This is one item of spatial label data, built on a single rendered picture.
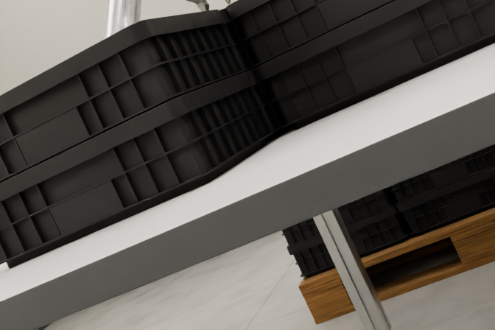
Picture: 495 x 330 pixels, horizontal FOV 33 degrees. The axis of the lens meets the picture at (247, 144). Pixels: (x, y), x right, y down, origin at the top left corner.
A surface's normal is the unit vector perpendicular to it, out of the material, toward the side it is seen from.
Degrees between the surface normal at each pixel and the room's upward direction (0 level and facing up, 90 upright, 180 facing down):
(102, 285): 90
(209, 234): 90
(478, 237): 90
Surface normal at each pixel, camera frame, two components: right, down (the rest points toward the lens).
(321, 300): -0.27, 0.18
